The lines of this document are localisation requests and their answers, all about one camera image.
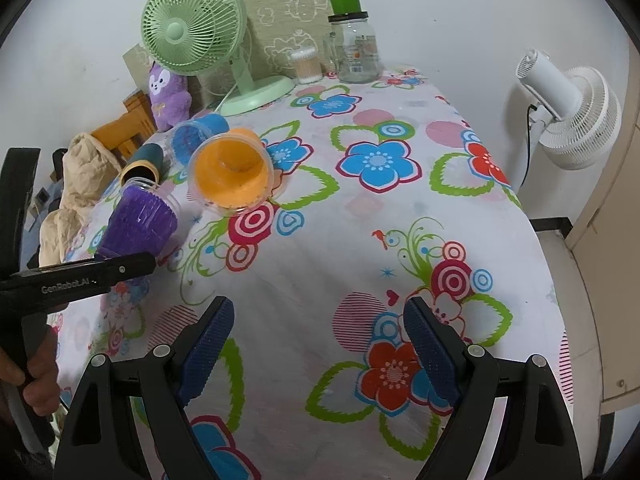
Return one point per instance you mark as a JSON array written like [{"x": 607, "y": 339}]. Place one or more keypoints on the purple plastic cup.
[{"x": 135, "y": 225}]

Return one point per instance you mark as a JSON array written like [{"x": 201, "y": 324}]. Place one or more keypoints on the white standing fan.
[{"x": 555, "y": 90}]

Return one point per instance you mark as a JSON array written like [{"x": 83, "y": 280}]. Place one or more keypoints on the blue plastic cup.
[{"x": 210, "y": 127}]

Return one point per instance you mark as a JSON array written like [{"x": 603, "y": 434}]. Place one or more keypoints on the dark teal cup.
[{"x": 147, "y": 160}]

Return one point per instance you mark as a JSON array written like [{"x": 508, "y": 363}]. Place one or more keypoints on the beige cabinet door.
[{"x": 615, "y": 260}]

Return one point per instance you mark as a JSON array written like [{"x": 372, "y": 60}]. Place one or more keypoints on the person's left hand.
[{"x": 47, "y": 375}]

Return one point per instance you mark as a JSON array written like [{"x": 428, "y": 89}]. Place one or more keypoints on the purple plush toy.
[{"x": 167, "y": 95}]

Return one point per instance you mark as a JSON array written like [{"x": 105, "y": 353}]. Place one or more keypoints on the cotton swab container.
[{"x": 305, "y": 67}]

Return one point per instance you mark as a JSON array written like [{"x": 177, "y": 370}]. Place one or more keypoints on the glass jar with black lid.
[{"x": 357, "y": 50}]

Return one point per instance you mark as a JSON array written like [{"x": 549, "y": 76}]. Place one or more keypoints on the beige cartoon print board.
[{"x": 280, "y": 15}]

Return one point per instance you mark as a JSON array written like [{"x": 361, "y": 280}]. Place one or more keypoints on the wooden chair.
[{"x": 132, "y": 130}]

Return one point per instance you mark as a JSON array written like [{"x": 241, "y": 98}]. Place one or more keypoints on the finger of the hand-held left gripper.
[{"x": 125, "y": 269}]

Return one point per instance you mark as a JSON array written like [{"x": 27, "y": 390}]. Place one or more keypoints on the orange plastic cup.
[{"x": 225, "y": 180}]

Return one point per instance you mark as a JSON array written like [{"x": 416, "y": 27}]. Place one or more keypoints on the beige blanket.
[{"x": 75, "y": 185}]

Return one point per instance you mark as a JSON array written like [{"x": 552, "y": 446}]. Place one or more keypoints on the floral tablecloth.
[{"x": 350, "y": 240}]

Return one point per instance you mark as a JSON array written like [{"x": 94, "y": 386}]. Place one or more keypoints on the green desk fan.
[{"x": 177, "y": 30}]

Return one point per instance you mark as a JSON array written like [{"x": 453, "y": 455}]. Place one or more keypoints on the small clear glass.
[{"x": 330, "y": 55}]

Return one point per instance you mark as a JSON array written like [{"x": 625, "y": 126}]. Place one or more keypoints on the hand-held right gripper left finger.
[{"x": 207, "y": 345}]

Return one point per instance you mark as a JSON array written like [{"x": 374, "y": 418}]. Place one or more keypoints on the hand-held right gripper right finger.
[{"x": 430, "y": 345}]

